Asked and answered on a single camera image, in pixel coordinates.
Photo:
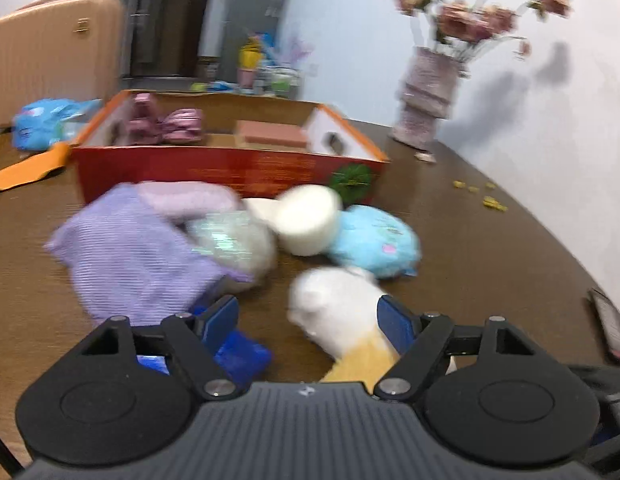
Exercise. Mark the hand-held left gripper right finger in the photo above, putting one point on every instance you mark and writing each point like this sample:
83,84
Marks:
395,325

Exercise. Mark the small pale scrap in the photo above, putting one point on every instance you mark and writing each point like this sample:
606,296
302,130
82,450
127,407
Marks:
425,157

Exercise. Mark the blue packet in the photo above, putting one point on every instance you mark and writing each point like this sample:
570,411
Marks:
239,355

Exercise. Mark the blue tissue pack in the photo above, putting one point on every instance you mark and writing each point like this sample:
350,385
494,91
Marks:
39,125

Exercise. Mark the pile of colourful clutter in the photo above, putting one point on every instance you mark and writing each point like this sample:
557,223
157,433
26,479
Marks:
270,75

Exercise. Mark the orange cloth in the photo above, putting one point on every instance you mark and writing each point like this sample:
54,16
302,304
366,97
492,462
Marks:
24,170

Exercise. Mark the pink textured vase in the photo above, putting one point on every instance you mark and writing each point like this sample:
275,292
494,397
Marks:
425,95

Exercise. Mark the light blue plush toy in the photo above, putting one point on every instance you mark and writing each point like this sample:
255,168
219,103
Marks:
375,240

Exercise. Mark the iridescent white scrunchie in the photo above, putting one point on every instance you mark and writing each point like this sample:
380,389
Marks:
234,245

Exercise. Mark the pink satin bow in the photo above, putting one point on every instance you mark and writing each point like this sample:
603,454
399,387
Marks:
179,125

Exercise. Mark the purple knitted cloth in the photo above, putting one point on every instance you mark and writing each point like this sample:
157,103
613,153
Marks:
124,260

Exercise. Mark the pink artificial flowers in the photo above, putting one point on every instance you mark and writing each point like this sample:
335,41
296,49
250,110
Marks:
460,22

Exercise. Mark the brown flat block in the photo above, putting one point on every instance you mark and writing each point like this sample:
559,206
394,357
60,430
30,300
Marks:
270,132

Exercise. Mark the pink ribbed suitcase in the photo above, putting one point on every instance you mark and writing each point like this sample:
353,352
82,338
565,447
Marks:
49,60

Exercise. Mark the grey cabinet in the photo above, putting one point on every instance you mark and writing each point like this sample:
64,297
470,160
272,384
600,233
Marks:
229,10

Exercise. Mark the white round sponge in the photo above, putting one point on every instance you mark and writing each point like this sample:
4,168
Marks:
305,225

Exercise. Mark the dark door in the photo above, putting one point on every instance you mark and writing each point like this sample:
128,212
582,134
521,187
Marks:
164,20

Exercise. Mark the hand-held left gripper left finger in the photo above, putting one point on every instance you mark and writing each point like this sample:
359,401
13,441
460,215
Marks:
222,317

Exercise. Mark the pale pink fluffy cloth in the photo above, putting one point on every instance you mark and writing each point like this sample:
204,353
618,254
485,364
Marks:
189,197

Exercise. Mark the red orange cardboard box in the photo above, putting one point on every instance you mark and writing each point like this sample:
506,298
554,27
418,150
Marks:
214,170

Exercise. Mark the yellow crumbs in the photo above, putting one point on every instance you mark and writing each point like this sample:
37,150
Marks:
492,204

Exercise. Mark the white and yellow plush toy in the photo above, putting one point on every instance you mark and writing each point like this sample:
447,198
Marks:
335,310

